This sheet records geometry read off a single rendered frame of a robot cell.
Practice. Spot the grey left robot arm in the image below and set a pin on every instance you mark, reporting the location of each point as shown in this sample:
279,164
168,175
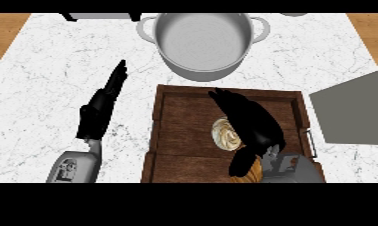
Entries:
74,165

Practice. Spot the pale grey round object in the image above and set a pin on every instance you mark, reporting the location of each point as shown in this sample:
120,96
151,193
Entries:
294,14

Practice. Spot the brown wooden tray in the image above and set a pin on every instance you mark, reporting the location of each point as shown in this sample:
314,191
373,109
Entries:
189,136

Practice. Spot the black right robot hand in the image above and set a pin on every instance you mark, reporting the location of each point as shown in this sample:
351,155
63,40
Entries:
251,120

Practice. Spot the cupcake with cream frosting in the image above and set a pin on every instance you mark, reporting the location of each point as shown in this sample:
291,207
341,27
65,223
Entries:
226,134

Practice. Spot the grey shelf with black legs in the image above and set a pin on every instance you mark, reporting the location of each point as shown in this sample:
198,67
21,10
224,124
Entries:
100,16

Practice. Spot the large grey metal pot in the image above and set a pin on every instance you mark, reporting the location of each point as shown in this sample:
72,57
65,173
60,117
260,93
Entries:
202,45

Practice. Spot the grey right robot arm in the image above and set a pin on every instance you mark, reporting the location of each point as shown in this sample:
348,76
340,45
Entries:
288,168

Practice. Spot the grey flat slab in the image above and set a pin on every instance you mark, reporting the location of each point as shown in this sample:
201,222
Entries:
347,111

